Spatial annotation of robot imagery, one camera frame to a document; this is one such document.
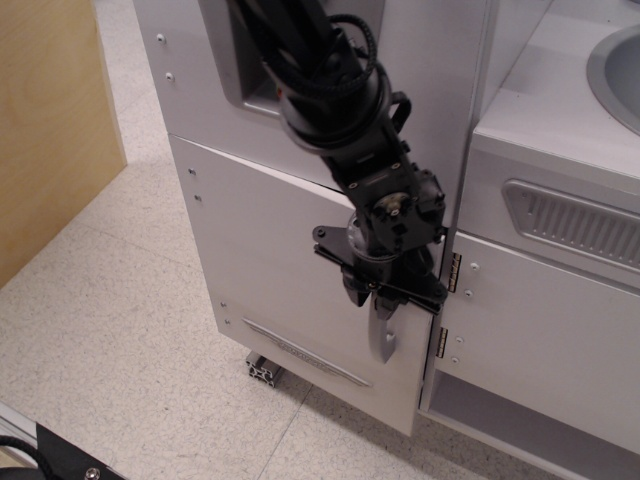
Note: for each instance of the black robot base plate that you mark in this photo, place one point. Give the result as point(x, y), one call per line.
point(70, 462)

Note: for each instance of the white right cabinet door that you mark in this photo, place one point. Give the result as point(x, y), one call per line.
point(558, 343)

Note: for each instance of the upper brass hinge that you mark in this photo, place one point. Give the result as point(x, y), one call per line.
point(454, 272)

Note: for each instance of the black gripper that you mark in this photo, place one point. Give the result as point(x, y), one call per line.
point(394, 279)

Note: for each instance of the grey ice dispenser recess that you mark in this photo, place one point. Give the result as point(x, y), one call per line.
point(235, 65)

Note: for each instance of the grey toy sink basin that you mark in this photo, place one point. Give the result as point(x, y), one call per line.
point(613, 76)

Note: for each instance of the grey vent panel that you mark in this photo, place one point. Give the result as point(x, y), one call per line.
point(579, 225)

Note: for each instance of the white low fridge door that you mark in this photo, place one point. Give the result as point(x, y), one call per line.
point(272, 293)

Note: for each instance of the grey fridge door handle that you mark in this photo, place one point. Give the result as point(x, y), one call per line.
point(382, 342)

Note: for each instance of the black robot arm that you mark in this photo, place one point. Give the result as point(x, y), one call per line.
point(398, 205)

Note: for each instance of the aluminium rail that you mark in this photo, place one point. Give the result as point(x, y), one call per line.
point(14, 424)

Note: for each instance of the white toy fridge cabinet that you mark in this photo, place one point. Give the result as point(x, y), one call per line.
point(448, 57)

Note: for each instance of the lower brass hinge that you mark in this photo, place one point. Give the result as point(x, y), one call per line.
point(442, 341)

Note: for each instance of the aluminium extrusion foot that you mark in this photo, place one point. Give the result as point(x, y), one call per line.
point(263, 369)

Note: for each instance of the white toy kitchen counter unit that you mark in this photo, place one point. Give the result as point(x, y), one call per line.
point(545, 127)

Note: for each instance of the plywood panel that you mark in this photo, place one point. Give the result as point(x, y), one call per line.
point(60, 139)

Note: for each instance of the brass hinge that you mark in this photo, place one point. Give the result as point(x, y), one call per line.
point(454, 272)
point(442, 341)

